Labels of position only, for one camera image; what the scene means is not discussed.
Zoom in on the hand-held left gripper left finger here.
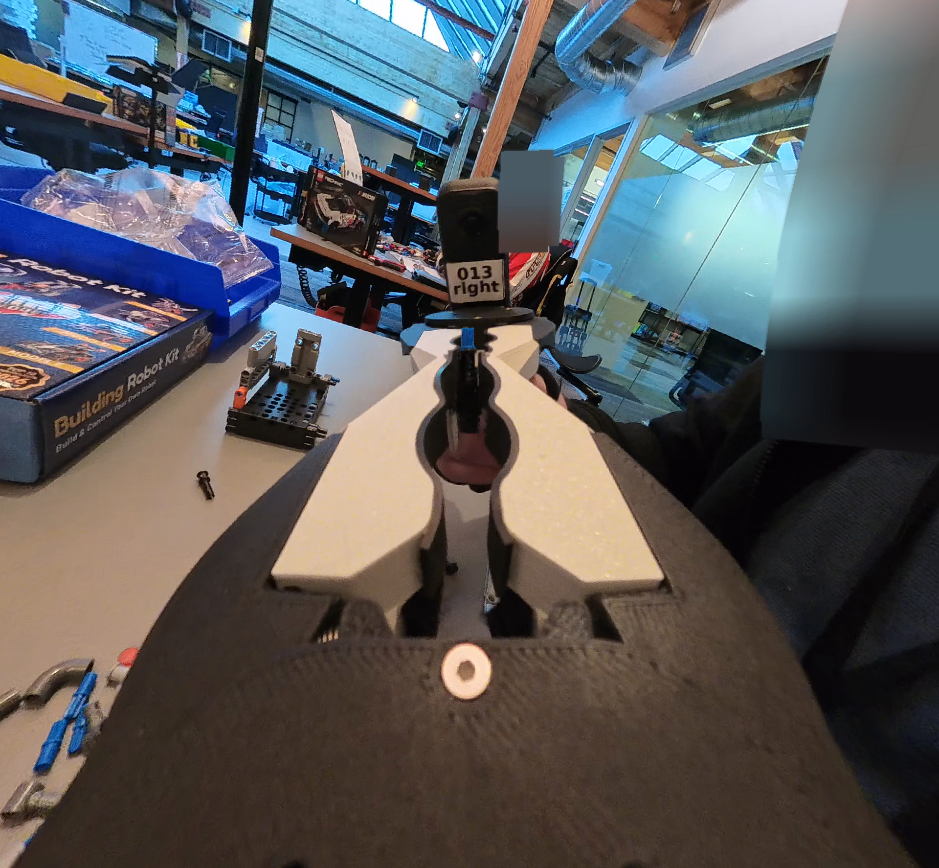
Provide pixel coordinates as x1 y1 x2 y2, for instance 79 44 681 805
270 355 468 637

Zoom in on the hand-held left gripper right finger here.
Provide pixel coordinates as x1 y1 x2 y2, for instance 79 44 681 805
473 352 667 637

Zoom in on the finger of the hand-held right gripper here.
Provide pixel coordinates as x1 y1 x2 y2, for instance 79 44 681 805
489 331 547 388
410 325 465 373

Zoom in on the blue plastic bin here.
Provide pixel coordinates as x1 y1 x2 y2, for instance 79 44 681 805
0 167 284 357

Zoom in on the person's right forearm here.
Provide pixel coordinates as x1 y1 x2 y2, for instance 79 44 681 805
558 384 738 520

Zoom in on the person's right hand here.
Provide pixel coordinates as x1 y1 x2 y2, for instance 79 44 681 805
441 358 564 490

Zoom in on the black office chair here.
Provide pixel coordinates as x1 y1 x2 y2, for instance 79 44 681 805
529 243 605 408

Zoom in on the dark printed box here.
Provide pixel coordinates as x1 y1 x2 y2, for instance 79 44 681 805
297 165 391 257

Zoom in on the black steel pillar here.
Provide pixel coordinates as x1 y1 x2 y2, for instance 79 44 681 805
226 0 286 226

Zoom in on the person's dark clothing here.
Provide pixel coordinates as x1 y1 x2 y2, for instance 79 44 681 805
617 352 939 868

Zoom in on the clear plastic bag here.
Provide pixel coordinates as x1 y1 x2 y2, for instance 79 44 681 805
21 165 278 286

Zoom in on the robot kit box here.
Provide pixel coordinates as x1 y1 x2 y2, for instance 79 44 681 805
0 252 220 486

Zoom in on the pile of building kit parts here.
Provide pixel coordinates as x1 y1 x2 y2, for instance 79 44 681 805
0 644 143 828

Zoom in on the long background workbench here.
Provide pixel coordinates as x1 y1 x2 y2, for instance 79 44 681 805
0 54 231 173

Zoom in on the black base plate assembly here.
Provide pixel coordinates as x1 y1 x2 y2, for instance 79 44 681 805
224 327 343 452

